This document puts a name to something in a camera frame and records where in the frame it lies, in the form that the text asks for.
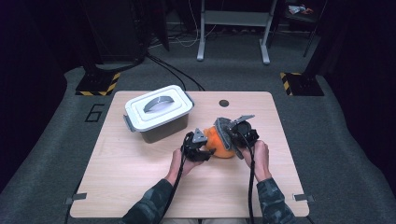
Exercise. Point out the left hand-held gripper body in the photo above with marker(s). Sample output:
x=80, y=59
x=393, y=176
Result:
x=193, y=151

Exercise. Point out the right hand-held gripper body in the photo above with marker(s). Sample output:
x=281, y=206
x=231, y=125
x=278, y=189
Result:
x=246, y=133

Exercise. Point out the orange plush toy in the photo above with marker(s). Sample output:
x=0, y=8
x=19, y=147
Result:
x=214, y=146

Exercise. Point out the grey fluffy cloth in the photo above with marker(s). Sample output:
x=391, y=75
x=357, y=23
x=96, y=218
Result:
x=222, y=130

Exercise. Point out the person's left hand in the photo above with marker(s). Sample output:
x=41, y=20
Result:
x=179, y=166

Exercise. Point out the person's right hand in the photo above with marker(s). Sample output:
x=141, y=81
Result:
x=261, y=158

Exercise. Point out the dark round table grommet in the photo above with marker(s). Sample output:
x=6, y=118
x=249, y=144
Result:
x=223, y=103

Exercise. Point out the black hazard-striped stand base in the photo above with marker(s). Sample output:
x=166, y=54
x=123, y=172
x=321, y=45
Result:
x=96, y=84
x=303, y=84

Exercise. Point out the grey tape strip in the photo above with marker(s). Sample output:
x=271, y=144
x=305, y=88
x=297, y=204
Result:
x=303, y=197
x=76, y=197

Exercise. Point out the orange and white small items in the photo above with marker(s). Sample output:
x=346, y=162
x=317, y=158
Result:
x=299, y=9

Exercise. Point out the dark cabinet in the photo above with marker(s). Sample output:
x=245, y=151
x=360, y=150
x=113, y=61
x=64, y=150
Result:
x=115, y=28

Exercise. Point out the white metal desk frame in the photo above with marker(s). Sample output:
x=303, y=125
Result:
x=236, y=18

